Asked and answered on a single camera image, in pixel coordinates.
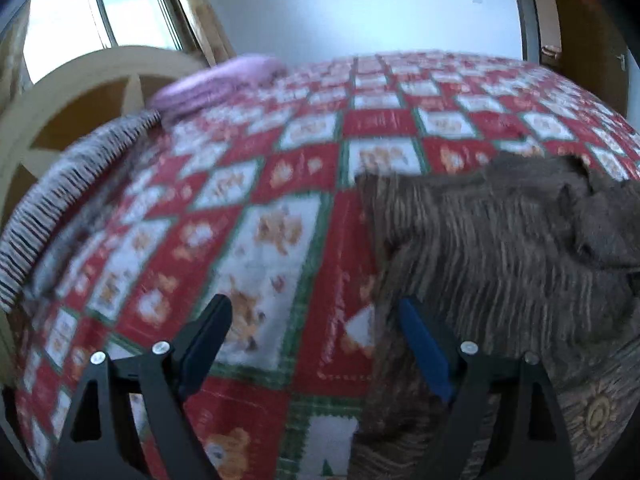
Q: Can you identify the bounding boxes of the black and white striped pillow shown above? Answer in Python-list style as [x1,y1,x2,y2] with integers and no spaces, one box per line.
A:
[0,110,164,312]

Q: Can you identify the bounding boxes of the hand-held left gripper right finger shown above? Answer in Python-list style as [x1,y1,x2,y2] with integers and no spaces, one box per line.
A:
[397,297,577,480]

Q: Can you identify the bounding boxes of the brown striped knit sweater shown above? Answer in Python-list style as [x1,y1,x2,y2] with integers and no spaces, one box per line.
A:
[347,152,640,480]

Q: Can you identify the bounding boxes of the brown wooden door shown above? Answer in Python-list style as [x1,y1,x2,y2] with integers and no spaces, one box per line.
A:
[545,0,632,117]

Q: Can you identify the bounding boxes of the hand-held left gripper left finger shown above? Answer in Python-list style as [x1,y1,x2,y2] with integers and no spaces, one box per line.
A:
[50,294,234,480]

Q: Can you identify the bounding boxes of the red checkered bear print blanket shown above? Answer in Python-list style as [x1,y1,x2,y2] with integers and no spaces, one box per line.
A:
[10,50,640,480]

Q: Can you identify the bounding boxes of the window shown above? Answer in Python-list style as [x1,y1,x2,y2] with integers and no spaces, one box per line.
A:
[20,0,197,86]

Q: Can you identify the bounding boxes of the beige wooden headboard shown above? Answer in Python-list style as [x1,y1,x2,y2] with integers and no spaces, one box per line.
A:
[0,45,213,266]

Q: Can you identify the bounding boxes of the purple folded blanket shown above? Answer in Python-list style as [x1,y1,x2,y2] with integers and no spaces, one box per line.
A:
[145,54,287,125]

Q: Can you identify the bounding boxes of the beige curtain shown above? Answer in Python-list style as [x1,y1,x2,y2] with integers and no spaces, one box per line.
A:
[160,0,239,69]

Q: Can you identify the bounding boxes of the grey door frame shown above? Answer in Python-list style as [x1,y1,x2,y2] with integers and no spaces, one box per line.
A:
[509,0,563,67]

